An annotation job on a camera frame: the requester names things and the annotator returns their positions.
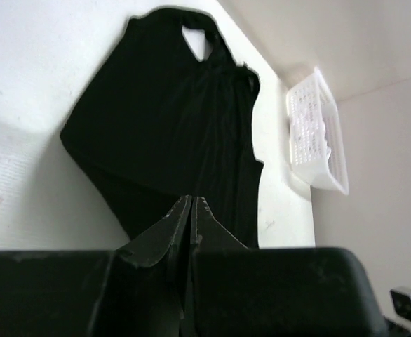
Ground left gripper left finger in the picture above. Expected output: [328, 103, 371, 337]
[116, 196, 192, 336]

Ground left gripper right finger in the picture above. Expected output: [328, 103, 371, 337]
[189, 197, 248, 336]

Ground black tank top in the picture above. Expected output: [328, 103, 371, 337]
[60, 7, 263, 248]

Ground white tank top in basket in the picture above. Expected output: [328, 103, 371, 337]
[292, 107, 332, 161]

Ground white plastic basket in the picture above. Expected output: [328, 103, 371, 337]
[286, 67, 349, 195]

